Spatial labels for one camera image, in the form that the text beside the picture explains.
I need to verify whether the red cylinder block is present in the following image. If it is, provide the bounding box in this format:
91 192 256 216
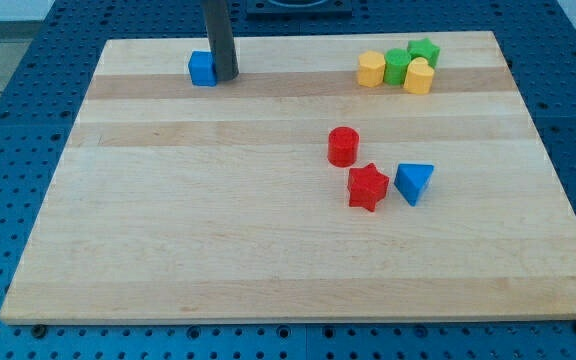
327 126 360 167

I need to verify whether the red star block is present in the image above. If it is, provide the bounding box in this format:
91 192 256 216
347 163 390 212

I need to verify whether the yellow heart block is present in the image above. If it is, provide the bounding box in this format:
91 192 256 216
403 57 435 95

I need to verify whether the yellow hexagon block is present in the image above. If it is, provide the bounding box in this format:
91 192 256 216
357 51 386 87

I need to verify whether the wooden board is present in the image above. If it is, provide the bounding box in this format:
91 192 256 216
0 31 576 325

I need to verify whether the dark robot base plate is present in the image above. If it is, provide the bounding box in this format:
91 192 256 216
244 0 353 18

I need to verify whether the blue cube block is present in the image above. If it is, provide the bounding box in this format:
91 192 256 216
188 51 217 87

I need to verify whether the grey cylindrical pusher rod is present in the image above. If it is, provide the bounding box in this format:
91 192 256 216
200 0 239 81

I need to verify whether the green cylinder block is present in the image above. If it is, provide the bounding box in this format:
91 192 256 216
384 48 411 85

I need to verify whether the blue triangle block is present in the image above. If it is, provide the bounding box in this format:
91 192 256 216
394 163 435 206

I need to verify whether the green star block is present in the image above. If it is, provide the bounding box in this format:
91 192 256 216
407 38 441 68

